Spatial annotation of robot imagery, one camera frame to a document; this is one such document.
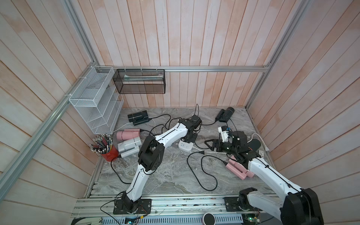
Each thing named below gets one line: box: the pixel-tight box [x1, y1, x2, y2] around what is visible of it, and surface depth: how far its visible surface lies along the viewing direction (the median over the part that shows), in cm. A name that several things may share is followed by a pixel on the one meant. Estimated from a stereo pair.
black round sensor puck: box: [202, 212, 217, 225], surface depth 67 cm
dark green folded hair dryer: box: [215, 106, 235, 123], surface depth 113 cm
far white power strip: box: [178, 140, 194, 152], surface depth 97 cm
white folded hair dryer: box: [117, 136, 143, 158], surface depth 94 cm
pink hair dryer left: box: [116, 128, 141, 141], surface depth 98 cm
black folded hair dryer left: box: [127, 110, 150, 127], surface depth 110 cm
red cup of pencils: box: [89, 133, 119, 162], surface depth 83 cm
